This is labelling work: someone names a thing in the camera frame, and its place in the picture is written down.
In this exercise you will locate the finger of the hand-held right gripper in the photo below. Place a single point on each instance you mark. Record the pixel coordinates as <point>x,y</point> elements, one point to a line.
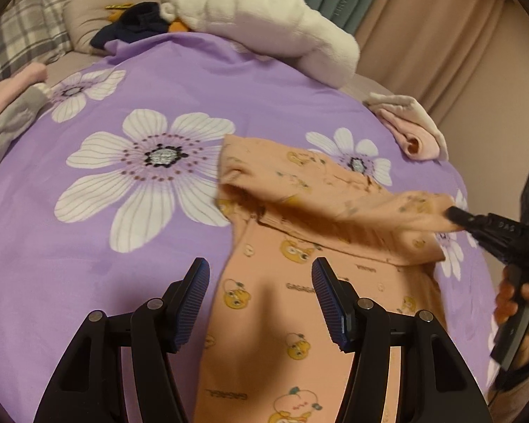
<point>467,220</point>

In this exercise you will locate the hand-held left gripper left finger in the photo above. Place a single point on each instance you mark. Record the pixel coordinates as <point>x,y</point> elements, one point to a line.
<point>194,304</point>

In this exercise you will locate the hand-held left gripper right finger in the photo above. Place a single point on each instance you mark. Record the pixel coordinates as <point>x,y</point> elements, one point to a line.
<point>330,304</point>

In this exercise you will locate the orange cartoon print garment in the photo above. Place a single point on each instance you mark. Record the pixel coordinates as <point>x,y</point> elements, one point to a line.
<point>264,308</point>

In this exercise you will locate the person's right forearm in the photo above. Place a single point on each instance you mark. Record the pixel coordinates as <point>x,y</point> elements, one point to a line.
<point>524,387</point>

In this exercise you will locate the person's right hand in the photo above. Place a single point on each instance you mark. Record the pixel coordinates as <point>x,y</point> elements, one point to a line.
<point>507,299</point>

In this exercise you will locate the rolled pink garment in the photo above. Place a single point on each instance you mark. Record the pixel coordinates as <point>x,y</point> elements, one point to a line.
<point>416,141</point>

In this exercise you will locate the purple floral bedspread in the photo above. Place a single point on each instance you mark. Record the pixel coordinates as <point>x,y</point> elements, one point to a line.
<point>92,251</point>

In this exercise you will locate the cream garment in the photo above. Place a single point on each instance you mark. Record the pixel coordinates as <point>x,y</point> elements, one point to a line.
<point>405,105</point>

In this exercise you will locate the beige curtain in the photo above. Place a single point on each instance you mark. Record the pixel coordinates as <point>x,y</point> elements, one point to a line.
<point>445,31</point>

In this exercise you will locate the folded grey garment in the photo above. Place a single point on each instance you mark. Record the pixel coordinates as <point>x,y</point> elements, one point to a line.
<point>9,127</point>

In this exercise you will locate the beige bed sheet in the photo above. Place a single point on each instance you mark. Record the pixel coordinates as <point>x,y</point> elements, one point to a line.
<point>79,64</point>

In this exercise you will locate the small orange cloth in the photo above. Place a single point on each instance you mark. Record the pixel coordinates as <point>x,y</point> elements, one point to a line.
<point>178,26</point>

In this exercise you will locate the folded pink garment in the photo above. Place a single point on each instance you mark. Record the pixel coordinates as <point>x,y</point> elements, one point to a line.
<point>4,92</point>

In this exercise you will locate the navy cloth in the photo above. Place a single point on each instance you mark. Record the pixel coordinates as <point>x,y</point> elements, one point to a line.
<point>132,26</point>

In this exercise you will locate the white plush blanket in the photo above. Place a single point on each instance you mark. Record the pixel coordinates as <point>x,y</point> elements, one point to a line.
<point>264,13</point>

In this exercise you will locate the beige pillow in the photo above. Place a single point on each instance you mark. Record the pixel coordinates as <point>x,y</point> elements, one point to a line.
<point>86,13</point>

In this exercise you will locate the grey plaid pillow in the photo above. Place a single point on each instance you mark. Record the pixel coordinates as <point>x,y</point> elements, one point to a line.
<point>13,39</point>

